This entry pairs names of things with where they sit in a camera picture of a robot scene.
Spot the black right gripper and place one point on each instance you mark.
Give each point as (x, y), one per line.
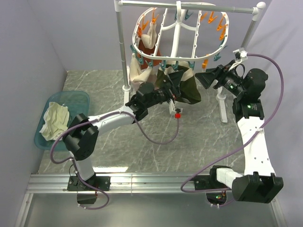
(207, 78)

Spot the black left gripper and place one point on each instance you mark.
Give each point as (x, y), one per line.
(175, 78)

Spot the olive green underwear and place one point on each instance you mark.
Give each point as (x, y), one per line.
(188, 87)

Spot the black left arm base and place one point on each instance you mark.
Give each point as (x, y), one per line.
(88, 190)

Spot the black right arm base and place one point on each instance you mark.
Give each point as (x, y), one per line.
(216, 194)

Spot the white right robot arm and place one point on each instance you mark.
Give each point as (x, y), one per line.
(259, 182)

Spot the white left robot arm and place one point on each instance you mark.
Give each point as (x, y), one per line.
(83, 132)

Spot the beige hanging underwear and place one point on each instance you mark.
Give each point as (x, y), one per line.
(140, 71)

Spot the cream underwear in basket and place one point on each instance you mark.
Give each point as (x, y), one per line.
(55, 119)

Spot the white metal drying rack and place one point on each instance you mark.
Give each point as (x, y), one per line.
(188, 16)

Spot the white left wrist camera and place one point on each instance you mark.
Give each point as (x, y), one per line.
(174, 110)

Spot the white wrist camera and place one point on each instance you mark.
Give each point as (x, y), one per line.
(241, 55)
(174, 110)

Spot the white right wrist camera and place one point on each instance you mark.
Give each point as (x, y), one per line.
(241, 55)

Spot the aluminium mounting rail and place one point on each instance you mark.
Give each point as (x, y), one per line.
(128, 183)

